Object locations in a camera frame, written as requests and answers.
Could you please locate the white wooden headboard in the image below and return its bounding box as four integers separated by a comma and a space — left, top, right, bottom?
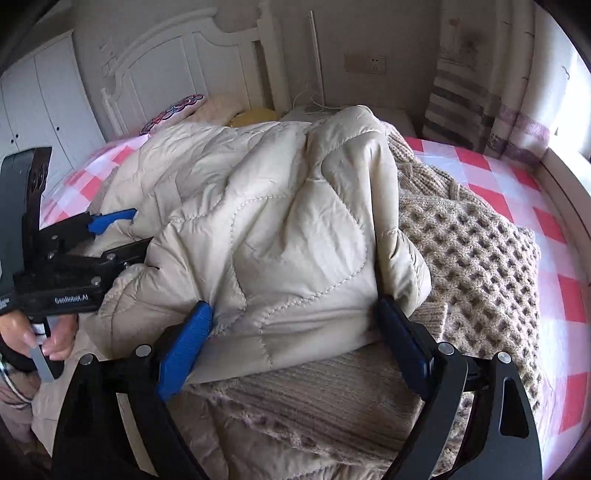
100, 0, 287, 139

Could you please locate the wooden windowsill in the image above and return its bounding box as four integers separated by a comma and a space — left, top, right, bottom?
538, 143, 591, 210

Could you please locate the yellow pillow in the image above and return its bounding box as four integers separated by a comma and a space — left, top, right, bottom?
228, 107, 280, 128

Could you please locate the wall power socket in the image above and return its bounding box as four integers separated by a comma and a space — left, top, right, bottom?
344, 53, 387, 73

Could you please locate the person's left hand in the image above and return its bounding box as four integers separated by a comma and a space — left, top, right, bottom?
0, 307, 78, 370

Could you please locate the white cable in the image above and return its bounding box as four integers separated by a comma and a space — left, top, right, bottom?
291, 88, 343, 114

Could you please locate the white bedside table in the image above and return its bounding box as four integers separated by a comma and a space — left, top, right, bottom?
281, 105, 419, 139

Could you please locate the beige quilted knit-sleeve jacket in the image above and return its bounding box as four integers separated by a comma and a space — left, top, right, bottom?
32, 105, 543, 480

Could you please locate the cream pillow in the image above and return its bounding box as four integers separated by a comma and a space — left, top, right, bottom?
189, 95, 250, 125

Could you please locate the printed curtain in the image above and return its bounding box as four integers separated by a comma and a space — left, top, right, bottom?
422, 0, 555, 160

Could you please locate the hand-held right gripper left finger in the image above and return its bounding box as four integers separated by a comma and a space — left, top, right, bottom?
53, 300, 214, 480

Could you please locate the pink checked bed sheet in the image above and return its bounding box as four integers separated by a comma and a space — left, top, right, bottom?
39, 134, 591, 462

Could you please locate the patterned round pillow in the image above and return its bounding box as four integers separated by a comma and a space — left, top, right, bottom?
140, 93, 206, 136

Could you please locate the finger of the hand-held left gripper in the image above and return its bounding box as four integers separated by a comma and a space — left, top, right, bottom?
55, 237, 157, 283
39, 209, 139, 259

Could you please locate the white wardrobe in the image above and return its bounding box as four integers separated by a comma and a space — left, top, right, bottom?
0, 30, 107, 162

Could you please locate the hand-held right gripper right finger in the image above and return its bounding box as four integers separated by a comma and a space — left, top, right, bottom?
375, 295, 543, 480

